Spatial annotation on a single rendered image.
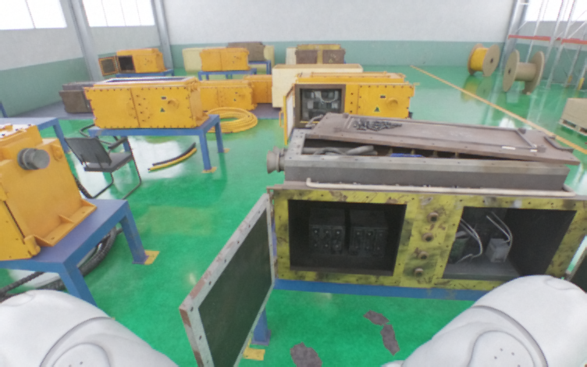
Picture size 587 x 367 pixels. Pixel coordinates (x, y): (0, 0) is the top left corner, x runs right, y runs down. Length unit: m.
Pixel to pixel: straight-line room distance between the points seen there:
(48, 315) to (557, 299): 0.72
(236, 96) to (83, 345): 7.17
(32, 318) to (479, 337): 0.58
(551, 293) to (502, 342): 0.17
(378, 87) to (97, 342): 3.82
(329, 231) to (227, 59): 8.84
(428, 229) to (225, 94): 6.52
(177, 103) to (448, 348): 4.14
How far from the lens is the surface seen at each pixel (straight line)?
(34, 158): 2.44
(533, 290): 0.57
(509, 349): 0.44
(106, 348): 0.44
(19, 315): 0.58
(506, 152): 1.69
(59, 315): 0.54
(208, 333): 1.07
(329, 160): 1.37
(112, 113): 4.92
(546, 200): 1.66
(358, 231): 1.74
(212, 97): 7.63
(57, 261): 2.39
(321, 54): 9.76
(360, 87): 3.95
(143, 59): 11.47
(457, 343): 0.44
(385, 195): 1.38
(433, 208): 1.47
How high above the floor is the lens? 1.89
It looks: 28 degrees down
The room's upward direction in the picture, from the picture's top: 1 degrees counter-clockwise
